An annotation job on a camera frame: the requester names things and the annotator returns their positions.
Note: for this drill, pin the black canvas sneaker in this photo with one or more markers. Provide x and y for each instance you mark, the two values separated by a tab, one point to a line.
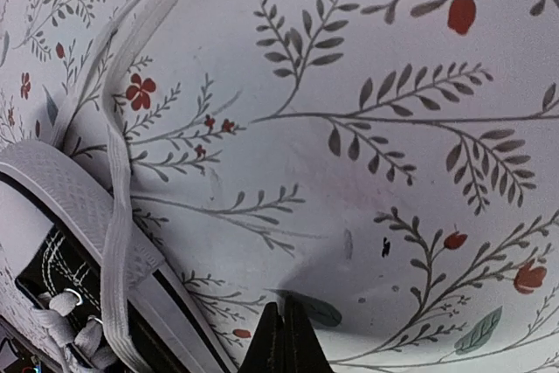
55	265

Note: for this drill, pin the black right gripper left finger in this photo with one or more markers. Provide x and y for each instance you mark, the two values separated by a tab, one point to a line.
266	350

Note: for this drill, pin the floral patterned table mat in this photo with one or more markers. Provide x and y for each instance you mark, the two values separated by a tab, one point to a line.
391	164

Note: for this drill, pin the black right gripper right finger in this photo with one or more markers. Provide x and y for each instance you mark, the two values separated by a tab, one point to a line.
302	351

